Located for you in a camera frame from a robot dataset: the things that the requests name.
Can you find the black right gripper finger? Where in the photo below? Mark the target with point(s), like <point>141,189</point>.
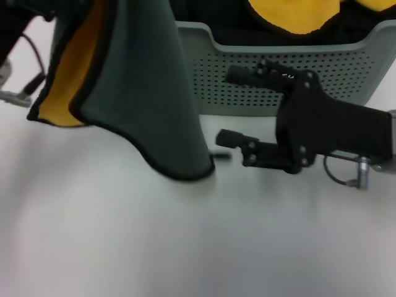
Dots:
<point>247,75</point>

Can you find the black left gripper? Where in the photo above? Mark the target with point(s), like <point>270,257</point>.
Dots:
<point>18,12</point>

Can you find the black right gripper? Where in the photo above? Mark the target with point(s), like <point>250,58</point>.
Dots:
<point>334,123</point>

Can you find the yellow grey black-edged towel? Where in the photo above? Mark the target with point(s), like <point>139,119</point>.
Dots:
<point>145,92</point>

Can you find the large folded yellow towel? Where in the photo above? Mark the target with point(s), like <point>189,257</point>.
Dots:
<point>294,15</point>

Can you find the grey-green perforated storage box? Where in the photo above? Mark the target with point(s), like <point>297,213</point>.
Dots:
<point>340,62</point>

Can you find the small visible yellow towel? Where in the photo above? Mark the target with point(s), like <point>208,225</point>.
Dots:
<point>380,3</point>

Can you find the black cloth pile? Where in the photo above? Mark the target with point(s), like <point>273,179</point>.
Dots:
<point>222,18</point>

